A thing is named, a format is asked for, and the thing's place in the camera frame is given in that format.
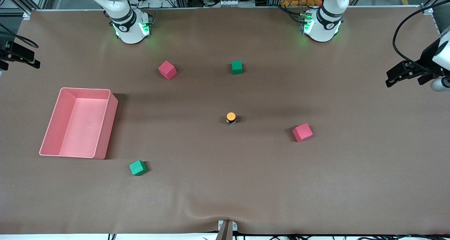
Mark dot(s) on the green foam cube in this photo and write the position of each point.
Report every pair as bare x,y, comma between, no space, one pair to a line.
236,67
137,168

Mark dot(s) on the pink plastic bin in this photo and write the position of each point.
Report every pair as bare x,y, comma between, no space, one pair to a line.
82,134

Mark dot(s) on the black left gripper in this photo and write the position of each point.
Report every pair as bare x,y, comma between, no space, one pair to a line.
426,62

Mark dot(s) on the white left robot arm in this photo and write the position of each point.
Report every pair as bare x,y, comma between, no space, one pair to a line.
325,26

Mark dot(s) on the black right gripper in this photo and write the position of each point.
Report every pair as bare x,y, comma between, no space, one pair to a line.
10,51

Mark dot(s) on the metal corner bracket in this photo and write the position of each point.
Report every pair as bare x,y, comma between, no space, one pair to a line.
428,10
26,15

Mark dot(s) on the yellow cap push button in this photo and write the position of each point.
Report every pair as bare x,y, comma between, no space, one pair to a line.
231,117

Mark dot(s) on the metal table clamp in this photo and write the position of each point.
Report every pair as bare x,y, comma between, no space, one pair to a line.
227,231

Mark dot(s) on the brown table mat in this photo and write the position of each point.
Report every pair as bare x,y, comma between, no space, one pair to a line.
225,183

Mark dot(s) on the pink foam cube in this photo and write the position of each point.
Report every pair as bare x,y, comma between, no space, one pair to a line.
167,70
302,132

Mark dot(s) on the white connector strip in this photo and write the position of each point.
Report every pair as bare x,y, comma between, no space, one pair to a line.
226,2

